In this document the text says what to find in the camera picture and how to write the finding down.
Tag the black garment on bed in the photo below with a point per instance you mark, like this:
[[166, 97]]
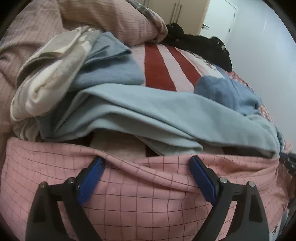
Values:
[[211, 49]]

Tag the light blue garment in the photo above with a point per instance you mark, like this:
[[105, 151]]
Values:
[[108, 93]]

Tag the pink fleece bed blanket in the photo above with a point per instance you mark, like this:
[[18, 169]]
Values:
[[169, 68]]

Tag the grey white patterned garment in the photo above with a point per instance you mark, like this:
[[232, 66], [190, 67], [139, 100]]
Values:
[[46, 76]]

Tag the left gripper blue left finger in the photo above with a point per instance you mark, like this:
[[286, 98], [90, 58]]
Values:
[[45, 221]]

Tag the pink checked pants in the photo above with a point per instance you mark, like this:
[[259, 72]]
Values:
[[142, 199]]

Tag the pink grey striped duvet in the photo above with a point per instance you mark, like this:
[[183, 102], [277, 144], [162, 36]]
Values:
[[39, 21]]

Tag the darker blue garment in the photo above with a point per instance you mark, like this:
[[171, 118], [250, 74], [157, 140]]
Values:
[[230, 93]]

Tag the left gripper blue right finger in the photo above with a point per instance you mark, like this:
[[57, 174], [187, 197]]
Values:
[[249, 220]]

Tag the white door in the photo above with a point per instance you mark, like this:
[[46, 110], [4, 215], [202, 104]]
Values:
[[219, 19]]

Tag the beige wooden wardrobe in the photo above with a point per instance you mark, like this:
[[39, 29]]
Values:
[[189, 14]]

